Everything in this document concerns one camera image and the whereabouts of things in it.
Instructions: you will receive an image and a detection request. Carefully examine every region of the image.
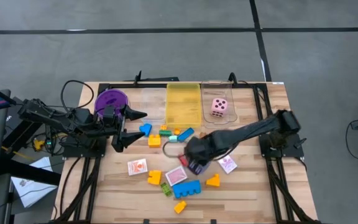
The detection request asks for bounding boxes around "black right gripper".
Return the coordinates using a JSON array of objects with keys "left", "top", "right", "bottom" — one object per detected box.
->
[{"left": 184, "top": 136, "right": 214, "bottom": 172}]

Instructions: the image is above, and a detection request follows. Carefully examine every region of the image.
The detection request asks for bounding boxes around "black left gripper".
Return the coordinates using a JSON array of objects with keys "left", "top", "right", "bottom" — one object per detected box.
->
[{"left": 112, "top": 104, "right": 148, "bottom": 153}]

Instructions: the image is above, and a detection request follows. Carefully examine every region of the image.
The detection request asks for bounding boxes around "purple foam die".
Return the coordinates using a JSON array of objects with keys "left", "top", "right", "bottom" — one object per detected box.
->
[{"left": 187, "top": 157, "right": 211, "bottom": 176}]

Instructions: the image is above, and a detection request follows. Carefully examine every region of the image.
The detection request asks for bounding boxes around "red toy brick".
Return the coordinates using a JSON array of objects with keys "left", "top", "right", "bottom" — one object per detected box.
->
[{"left": 178, "top": 154, "right": 190, "bottom": 168}]

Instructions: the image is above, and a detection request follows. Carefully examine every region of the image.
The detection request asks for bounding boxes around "yellow wedge toy block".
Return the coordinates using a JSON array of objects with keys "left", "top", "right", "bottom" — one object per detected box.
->
[{"left": 205, "top": 173, "right": 221, "bottom": 188}]

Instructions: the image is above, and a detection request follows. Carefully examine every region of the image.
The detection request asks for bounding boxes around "pink backed card pack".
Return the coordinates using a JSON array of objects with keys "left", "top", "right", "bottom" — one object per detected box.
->
[{"left": 165, "top": 164, "right": 189, "bottom": 187}]

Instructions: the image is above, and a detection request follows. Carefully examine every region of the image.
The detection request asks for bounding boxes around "large blue studded block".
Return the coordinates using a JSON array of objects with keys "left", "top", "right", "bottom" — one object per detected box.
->
[{"left": 172, "top": 179, "right": 202, "bottom": 199}]

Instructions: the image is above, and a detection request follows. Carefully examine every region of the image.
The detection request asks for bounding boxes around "purple print card pack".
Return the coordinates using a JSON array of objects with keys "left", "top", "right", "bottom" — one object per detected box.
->
[{"left": 218, "top": 154, "right": 238, "bottom": 175}]

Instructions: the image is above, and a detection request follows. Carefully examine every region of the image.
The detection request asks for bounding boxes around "orange print card pack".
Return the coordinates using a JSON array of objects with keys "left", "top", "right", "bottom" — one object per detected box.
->
[{"left": 127, "top": 158, "right": 149, "bottom": 177}]

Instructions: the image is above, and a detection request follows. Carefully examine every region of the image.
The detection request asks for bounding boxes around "pink foam die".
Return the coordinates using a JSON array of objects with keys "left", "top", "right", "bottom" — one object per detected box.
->
[{"left": 211, "top": 98, "right": 229, "bottom": 118}]

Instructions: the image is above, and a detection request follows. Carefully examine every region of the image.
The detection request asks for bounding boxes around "blue heart toy block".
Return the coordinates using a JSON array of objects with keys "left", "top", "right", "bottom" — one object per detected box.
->
[{"left": 139, "top": 123, "right": 153, "bottom": 138}]

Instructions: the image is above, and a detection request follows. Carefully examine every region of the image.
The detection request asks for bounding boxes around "blue flat long brick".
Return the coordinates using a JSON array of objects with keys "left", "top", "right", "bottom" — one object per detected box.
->
[{"left": 177, "top": 127, "right": 195, "bottom": 143}]

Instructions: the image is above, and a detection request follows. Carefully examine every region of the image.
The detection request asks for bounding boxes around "small clear plastic bin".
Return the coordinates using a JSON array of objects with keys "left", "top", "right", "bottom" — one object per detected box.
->
[{"left": 140, "top": 88, "right": 167, "bottom": 125}]

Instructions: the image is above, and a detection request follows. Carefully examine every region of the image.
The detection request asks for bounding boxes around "purple plastic bucket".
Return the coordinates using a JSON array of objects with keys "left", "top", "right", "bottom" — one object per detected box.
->
[{"left": 94, "top": 88, "right": 131, "bottom": 119}]

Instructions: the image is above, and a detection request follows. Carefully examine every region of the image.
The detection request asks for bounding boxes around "lime green toy brick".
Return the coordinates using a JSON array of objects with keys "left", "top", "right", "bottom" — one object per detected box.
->
[{"left": 160, "top": 181, "right": 173, "bottom": 197}]

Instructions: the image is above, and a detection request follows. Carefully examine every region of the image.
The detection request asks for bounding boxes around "yellow translucent plastic bin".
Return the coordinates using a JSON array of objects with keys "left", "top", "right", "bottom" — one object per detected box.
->
[{"left": 165, "top": 83, "right": 202, "bottom": 129}]

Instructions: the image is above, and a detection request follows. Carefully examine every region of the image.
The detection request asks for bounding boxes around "black power strip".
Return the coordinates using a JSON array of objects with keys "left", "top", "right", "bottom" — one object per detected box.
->
[{"left": 44, "top": 124, "right": 54, "bottom": 156}]

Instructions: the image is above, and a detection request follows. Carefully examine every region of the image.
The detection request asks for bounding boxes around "white paper sheet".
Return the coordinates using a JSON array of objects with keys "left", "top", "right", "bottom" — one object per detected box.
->
[
  {"left": 29, "top": 156, "right": 54, "bottom": 172},
  {"left": 10, "top": 176, "right": 58, "bottom": 208}
]

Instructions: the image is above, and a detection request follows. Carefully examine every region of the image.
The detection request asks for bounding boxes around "black computer case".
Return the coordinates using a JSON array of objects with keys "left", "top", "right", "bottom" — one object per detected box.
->
[{"left": 4, "top": 96, "right": 48, "bottom": 152}]

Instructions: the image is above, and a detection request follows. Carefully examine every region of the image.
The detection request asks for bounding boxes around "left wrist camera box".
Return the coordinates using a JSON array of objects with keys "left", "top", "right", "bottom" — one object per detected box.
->
[{"left": 103, "top": 105, "right": 118, "bottom": 125}]

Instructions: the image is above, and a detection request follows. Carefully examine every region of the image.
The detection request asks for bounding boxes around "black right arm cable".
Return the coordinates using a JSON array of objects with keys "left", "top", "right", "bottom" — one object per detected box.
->
[{"left": 162, "top": 139, "right": 188, "bottom": 159}]

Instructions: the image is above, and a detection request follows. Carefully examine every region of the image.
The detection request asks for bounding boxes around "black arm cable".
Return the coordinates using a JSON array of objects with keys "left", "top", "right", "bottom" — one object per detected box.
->
[
  {"left": 162, "top": 139, "right": 188, "bottom": 159},
  {"left": 60, "top": 80, "right": 95, "bottom": 110}
]

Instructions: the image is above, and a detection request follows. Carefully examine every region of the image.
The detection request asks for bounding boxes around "large clear handled bin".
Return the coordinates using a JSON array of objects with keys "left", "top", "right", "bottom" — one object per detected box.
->
[{"left": 200, "top": 80, "right": 238, "bottom": 127}]

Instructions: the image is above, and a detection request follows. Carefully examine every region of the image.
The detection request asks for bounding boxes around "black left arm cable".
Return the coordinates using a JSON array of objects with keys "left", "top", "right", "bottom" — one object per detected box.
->
[{"left": 60, "top": 80, "right": 95, "bottom": 110}]

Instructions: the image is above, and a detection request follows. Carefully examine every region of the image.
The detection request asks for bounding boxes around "thick black cable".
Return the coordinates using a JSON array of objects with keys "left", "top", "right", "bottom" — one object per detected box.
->
[{"left": 59, "top": 157, "right": 83, "bottom": 218}]

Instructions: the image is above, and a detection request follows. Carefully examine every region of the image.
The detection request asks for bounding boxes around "yellow cable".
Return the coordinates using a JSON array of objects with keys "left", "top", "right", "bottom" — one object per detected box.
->
[{"left": 1, "top": 145, "right": 36, "bottom": 162}]

